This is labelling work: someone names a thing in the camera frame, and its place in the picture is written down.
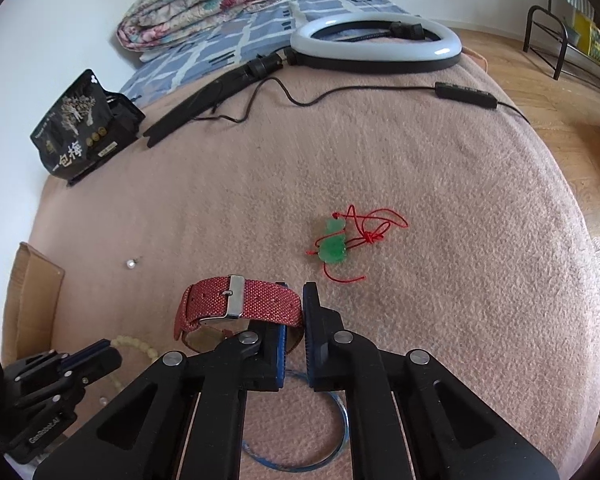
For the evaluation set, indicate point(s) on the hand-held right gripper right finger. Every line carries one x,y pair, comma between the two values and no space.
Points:
308,340

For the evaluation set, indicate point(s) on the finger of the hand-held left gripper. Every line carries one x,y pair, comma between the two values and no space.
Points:
87,351
102,365

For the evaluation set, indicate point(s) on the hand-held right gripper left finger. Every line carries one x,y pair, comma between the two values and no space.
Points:
281,355

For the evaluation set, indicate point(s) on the cardboard box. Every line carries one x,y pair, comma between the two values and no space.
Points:
35,300

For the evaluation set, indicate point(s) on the blue bangle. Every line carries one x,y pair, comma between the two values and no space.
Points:
344,425

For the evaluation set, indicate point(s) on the pearl earring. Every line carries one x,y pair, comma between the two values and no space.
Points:
129,263

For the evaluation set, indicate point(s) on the pink blanket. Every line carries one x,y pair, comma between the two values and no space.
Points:
430,210

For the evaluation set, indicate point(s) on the black snack bag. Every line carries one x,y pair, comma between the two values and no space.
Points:
75,125

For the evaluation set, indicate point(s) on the black folded tripod stand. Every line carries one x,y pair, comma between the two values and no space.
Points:
200,102

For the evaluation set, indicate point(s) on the folded floral quilt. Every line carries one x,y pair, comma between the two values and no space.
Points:
205,5

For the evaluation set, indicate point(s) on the black metal rack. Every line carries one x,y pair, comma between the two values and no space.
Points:
563,50

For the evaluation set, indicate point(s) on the yellow green packets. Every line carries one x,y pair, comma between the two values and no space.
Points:
592,35

